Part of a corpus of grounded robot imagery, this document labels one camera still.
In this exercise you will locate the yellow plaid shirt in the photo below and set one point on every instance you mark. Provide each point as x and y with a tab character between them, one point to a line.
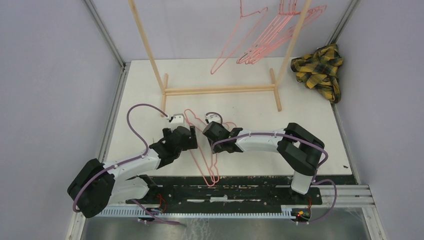
319	71

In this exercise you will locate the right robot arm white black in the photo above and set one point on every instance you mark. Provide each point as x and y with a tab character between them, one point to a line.
302	150

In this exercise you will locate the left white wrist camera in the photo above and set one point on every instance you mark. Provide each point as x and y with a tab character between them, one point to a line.
177	120

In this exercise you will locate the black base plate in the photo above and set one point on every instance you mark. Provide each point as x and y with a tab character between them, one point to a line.
231	195

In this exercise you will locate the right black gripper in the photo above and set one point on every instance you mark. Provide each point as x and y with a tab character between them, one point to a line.
217	149

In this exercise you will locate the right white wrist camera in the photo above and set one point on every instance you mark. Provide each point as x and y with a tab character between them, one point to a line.
213	117

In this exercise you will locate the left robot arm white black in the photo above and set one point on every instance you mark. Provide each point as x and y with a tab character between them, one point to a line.
99	185

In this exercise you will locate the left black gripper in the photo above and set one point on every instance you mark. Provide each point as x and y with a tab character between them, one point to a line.
166	132

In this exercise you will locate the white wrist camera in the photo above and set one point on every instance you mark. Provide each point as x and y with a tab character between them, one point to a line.
213	117
177	120

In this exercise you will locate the wooden clothes rack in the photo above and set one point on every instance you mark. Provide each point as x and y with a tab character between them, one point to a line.
229	89

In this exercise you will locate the aluminium frame rail left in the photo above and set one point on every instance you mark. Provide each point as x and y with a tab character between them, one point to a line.
115	97

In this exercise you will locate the white slotted cable duct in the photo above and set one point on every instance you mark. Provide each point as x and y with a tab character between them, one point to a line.
137	212

